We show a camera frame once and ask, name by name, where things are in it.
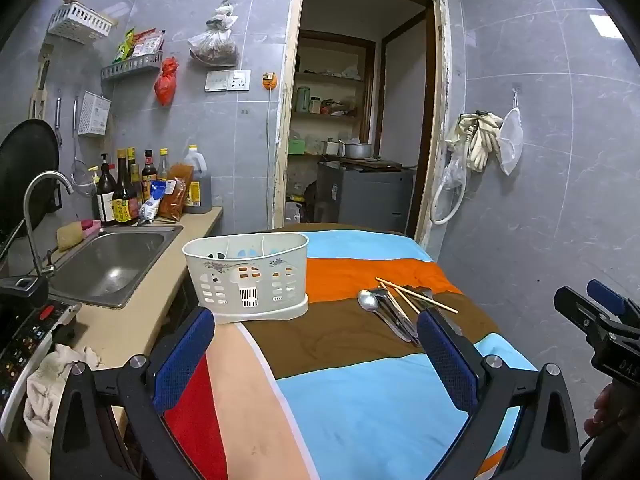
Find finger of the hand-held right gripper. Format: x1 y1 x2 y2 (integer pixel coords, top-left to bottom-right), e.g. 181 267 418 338
553 286 619 342
587 279 640 322

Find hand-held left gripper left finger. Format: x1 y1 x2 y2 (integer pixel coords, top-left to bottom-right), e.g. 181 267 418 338
50 306 217 480

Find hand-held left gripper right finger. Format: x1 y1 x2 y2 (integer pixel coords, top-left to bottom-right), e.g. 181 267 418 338
417 310 583 480

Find wooden chopstick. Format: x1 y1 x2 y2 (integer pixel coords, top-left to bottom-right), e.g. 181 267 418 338
375 277 459 314
387 284 437 311
381 281 420 328

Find steel spoon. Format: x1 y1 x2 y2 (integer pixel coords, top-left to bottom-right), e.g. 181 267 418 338
372 287 421 347
357 289 408 342

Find white plastic utensil holder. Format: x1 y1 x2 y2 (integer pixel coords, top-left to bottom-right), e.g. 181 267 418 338
182 232 310 324

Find person's right hand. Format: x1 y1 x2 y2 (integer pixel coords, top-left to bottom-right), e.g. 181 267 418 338
582 384 615 437

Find beige kitchen counter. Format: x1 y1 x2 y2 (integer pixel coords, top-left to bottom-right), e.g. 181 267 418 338
10 206 224 476

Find striped colourful blanket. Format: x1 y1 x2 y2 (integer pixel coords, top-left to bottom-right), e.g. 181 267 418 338
164 223 542 480

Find steel kitchen sink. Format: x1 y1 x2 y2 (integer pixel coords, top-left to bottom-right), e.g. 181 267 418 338
47 225 184 310

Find white cloth rag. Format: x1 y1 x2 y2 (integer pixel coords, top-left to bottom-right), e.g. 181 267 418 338
22 343 102 455

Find blue white packet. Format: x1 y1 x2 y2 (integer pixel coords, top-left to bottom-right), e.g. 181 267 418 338
138 180 169 225

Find black electric cooker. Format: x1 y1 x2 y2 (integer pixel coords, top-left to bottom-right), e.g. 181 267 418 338
0 275 84 413

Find yellow sponge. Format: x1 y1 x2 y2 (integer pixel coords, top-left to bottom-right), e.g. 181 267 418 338
56 223 87 252

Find orange spice packet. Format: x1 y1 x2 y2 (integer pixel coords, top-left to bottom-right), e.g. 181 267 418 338
158 162 195 222

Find plastic oil jug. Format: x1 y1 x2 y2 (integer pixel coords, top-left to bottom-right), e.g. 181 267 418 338
182 144 214 215

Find dark pump bottle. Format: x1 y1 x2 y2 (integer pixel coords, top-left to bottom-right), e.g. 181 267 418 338
94 153 117 226

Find white mesh bag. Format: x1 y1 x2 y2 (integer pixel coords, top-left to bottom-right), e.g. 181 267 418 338
497 94 525 177

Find clear plastic bag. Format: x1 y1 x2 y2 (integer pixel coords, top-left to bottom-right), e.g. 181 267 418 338
442 152 469 192

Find grey washing machine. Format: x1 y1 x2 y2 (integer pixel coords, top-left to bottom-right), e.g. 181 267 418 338
315 160 417 234

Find red cap sauce bottle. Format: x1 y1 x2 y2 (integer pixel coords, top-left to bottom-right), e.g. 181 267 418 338
141 149 159 204

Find yellow cap sauce bottle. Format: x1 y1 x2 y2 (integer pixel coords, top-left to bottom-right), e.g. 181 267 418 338
126 147 144 201

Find beige work gloves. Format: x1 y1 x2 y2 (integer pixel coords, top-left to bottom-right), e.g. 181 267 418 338
444 110 504 174

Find curved steel faucet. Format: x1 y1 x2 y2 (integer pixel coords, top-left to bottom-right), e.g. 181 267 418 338
22 170 75 277

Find wooden cutting board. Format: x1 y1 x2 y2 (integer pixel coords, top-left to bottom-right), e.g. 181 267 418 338
340 157 404 171

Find steel cooking pot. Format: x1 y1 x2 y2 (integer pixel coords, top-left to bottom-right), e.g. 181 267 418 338
339 140 374 161

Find black wok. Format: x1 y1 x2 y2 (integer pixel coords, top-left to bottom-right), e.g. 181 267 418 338
0 118 60 241

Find white hanging basket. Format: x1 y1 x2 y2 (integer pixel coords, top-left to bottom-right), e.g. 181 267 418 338
77 90 112 137

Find hanging steel ladle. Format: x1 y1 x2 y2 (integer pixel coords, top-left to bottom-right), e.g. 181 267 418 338
53 89 64 147

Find red plastic bag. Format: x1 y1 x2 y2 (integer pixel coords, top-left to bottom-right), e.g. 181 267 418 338
153 56 180 107

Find wooden pantry shelves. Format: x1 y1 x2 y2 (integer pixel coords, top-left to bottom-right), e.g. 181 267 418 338
291 30 377 162

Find yellow green snack packet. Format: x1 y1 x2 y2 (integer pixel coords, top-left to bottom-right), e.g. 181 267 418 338
114 28 136 64

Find red white snack packet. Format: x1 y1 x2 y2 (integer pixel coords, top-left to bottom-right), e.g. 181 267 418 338
132 29 166 59

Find clear bag of dried goods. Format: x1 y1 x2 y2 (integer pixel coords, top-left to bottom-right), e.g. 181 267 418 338
187 0 240 69

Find white hose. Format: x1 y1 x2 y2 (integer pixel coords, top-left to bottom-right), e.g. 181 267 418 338
430 149 469 226

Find wooden door frame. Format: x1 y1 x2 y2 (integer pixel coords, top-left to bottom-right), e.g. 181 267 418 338
271 0 454 250

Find grey wall shelf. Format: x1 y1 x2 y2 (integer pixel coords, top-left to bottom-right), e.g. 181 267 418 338
100 52 164 81

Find wooden handled kitchen knife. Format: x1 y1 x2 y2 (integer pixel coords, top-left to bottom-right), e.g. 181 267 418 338
28 42 54 122

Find white slotted wall rack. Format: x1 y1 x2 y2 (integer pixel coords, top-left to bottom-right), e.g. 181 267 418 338
47 2 114 46

